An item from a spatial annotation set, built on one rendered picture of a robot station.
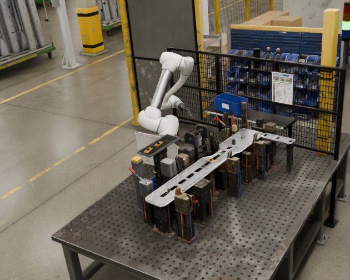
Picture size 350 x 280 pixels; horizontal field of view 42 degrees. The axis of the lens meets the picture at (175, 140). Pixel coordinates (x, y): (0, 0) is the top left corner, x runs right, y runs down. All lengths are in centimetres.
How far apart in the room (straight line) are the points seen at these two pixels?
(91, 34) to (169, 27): 531
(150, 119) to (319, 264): 196
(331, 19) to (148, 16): 296
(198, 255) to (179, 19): 357
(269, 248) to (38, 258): 231
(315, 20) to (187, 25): 491
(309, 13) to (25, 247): 772
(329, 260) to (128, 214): 180
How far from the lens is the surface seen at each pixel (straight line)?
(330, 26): 398
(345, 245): 446
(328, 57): 405
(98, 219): 366
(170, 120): 427
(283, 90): 427
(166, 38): 616
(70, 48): 1044
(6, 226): 520
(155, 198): 323
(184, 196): 311
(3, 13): 1117
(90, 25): 1117
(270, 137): 400
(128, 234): 344
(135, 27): 644
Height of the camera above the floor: 275
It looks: 26 degrees down
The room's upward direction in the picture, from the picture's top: 5 degrees counter-clockwise
